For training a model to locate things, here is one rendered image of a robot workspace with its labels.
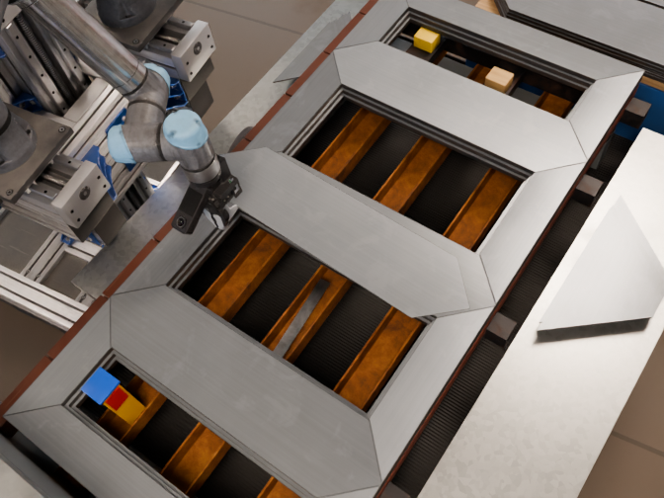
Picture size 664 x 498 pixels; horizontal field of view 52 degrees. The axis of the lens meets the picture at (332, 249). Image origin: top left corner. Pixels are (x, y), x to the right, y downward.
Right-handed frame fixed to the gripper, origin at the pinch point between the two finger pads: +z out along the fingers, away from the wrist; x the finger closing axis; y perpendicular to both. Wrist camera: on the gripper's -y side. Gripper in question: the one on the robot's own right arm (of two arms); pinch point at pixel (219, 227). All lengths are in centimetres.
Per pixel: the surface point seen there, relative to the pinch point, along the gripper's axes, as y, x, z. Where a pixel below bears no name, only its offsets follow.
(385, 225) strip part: 22.4, -31.2, 3.6
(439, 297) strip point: 13, -51, 4
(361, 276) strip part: 8.5, -33.7, 3.6
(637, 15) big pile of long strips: 114, -52, 4
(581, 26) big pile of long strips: 103, -41, 4
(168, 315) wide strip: -22.8, -2.8, 3.6
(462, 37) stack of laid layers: 86, -15, 6
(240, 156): 20.3, 11.2, 3.5
